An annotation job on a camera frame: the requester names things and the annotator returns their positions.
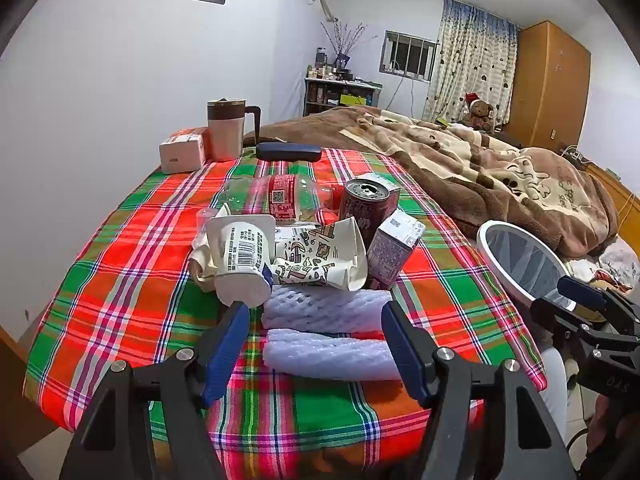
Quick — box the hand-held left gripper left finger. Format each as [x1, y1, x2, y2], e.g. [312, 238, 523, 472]
[60, 302, 251, 480]

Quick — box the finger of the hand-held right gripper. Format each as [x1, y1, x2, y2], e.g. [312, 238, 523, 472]
[556, 275, 640, 323]
[530, 297, 640, 346]

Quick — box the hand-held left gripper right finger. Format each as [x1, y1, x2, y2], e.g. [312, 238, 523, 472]
[381, 300, 576, 480]

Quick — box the white barcode yogurt cup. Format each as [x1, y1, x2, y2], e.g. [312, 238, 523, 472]
[207, 215, 276, 308]

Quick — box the cream paper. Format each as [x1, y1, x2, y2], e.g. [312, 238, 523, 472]
[189, 237, 221, 293]

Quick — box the purple white drink carton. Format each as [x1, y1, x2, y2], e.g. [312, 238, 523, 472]
[366, 209, 426, 291]

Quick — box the white round trash bin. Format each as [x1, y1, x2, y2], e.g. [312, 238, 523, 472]
[476, 221, 578, 311]

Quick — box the crushed patterned paper cup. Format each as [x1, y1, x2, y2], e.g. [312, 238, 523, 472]
[272, 217, 371, 291]

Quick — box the clear plastic cup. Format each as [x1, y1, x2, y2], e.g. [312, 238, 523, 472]
[200, 204, 236, 241]

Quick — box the dark red soda can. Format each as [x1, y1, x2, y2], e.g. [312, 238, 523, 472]
[341, 178, 391, 248]

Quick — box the clear bottle with red label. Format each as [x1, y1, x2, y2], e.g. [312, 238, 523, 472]
[220, 174, 346, 223]

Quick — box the floral pillow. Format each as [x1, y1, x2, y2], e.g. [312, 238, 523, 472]
[565, 237, 640, 291]

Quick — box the red green plaid tablecloth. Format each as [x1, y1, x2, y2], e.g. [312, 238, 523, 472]
[22, 147, 548, 466]

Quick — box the brown printed blanket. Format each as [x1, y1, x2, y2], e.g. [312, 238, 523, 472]
[243, 105, 618, 256]

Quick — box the white orange tissue box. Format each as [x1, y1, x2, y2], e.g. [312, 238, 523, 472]
[159, 127, 208, 174]

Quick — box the brown teddy bear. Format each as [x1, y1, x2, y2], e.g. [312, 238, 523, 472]
[461, 92, 496, 133]

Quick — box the brown wooden furniture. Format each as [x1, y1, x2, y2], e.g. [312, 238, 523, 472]
[0, 325, 61, 461]

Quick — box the dark blue glasses case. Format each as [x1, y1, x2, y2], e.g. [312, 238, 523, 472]
[256, 142, 322, 163]

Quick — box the wooden wardrobe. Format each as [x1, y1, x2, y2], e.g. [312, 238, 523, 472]
[502, 21, 592, 153]

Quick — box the pink brown lidded mug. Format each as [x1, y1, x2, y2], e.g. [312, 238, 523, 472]
[207, 99, 262, 162]

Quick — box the patterned window curtain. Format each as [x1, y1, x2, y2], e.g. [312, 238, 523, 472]
[422, 0, 518, 123]

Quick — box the cluttered white shelf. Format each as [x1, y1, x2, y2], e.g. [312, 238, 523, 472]
[303, 77, 381, 117]

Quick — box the barred window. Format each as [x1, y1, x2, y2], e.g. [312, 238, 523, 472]
[378, 30, 436, 81]

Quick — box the vase with dry branches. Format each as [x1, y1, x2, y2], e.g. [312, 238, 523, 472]
[320, 20, 378, 71]

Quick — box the wooden bed frame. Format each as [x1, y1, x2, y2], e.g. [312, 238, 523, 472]
[582, 162, 640, 241]

